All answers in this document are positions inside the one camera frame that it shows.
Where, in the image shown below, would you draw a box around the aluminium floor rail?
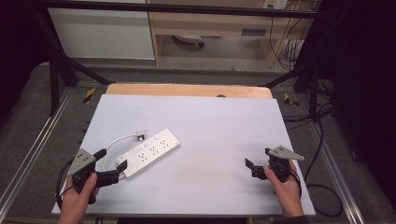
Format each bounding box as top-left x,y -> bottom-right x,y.
298,92 -> 366,224
0,88 -> 75,213

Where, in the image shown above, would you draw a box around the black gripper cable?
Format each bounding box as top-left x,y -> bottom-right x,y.
55,157 -> 78,210
289,167 -> 304,199

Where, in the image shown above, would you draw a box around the white wall socket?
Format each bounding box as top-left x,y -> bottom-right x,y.
262,0 -> 290,10

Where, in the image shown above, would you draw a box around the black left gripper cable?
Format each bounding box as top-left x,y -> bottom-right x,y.
55,157 -> 78,210

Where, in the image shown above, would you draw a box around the light wooden desk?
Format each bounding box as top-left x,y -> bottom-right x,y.
146,0 -> 316,68

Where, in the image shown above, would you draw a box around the white power strip cable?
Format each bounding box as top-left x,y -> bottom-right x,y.
100,133 -> 138,181

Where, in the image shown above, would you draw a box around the yellow black tape strip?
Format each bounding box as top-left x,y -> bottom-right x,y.
82,87 -> 96,105
283,92 -> 300,107

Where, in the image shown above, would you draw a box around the person's left hand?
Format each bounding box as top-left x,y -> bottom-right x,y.
58,173 -> 100,216

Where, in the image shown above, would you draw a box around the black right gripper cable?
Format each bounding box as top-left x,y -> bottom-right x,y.
289,167 -> 304,199

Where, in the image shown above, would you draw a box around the wooden table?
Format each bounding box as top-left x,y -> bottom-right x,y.
105,82 -> 274,100

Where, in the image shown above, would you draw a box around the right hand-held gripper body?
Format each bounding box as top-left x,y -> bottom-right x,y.
264,145 -> 305,184

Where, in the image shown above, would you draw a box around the hanging black desk cables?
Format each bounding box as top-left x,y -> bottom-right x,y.
268,0 -> 312,72

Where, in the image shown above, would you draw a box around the long black floor cable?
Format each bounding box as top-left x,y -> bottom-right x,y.
303,102 -> 345,218

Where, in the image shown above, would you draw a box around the person's right hand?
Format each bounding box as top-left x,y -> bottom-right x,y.
262,160 -> 305,209

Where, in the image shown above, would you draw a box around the white cabinet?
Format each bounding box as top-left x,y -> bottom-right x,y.
48,7 -> 156,61

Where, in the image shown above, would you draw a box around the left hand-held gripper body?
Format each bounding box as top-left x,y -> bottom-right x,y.
66,147 -> 99,191

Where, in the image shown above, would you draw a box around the bundle of black cables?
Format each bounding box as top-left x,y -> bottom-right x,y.
281,104 -> 335,132

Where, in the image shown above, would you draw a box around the black metal frame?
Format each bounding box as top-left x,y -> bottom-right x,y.
31,0 -> 332,123

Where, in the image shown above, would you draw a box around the dark curtain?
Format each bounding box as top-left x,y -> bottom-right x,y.
316,0 -> 396,203
0,0 -> 52,120

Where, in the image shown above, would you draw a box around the white power strip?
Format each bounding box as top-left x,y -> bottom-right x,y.
116,128 -> 181,181

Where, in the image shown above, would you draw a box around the white table board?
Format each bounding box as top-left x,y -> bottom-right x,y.
51,94 -> 317,217

